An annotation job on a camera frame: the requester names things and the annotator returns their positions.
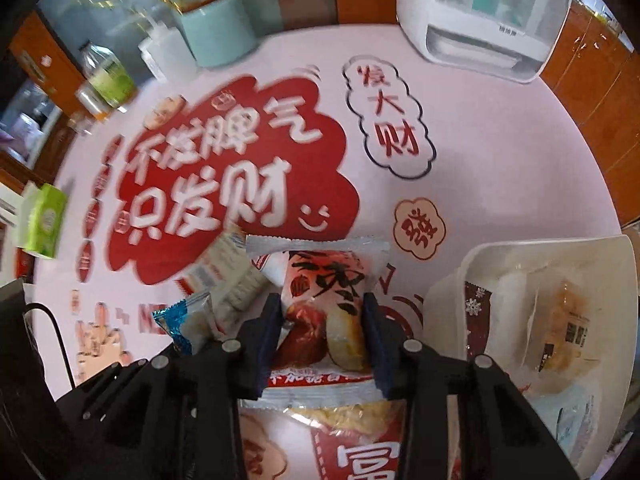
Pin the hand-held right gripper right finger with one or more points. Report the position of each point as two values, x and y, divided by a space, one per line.
376 347

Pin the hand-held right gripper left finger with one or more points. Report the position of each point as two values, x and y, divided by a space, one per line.
267 342

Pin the white red date cake packet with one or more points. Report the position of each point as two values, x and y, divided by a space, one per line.
320 285

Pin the white beige snack packet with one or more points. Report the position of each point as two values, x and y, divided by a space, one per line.
510 290

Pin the clear cracker snack packet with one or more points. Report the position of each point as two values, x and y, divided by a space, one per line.
565 320

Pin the white plastic storage bin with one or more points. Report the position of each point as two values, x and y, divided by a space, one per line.
615 310

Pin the yellow noodle snack packet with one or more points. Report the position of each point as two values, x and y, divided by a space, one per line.
345 417

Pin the white blue striped snack packet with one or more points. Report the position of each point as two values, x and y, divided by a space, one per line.
230 275

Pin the bright blue snack packet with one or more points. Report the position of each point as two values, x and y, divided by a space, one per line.
187 322

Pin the green tissue box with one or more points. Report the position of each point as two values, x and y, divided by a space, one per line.
42 217

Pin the small glass jar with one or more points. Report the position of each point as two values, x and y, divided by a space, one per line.
92 102

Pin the clear bottle with green label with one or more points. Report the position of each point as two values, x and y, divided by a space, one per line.
112 82

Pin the white squeeze bottle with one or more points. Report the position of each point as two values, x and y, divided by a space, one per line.
165 52

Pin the teal canister with wooden lid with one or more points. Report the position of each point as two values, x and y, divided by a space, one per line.
220 30

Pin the white cosmetic organizer box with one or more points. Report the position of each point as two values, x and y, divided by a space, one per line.
440 20

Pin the wooden cabinet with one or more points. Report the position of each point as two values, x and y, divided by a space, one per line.
600 85

